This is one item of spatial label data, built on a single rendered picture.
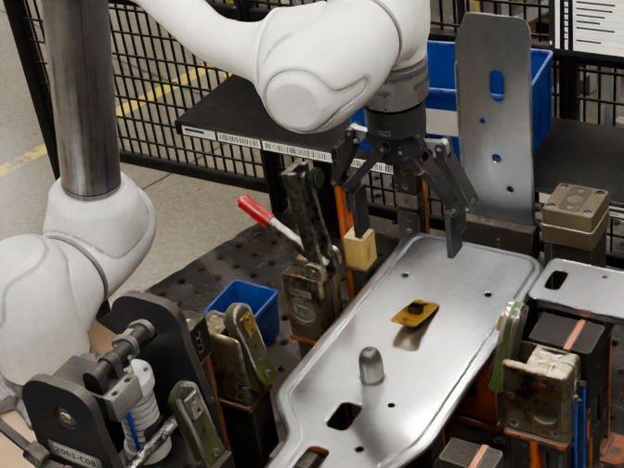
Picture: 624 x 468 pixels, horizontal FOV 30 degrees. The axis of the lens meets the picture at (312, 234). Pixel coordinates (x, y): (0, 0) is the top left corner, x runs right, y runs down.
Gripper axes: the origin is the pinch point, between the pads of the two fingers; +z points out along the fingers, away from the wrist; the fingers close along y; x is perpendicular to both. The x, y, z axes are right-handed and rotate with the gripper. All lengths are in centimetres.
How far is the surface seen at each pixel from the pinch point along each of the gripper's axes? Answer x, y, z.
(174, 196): 138, -166, 114
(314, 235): -1.4, -13.7, 2.3
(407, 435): -20.5, 8.9, 14.2
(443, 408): -14.2, 10.8, 14.6
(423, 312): 0.5, 1.1, 12.9
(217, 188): 147, -155, 114
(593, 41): 54, 6, -3
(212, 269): 32, -63, 44
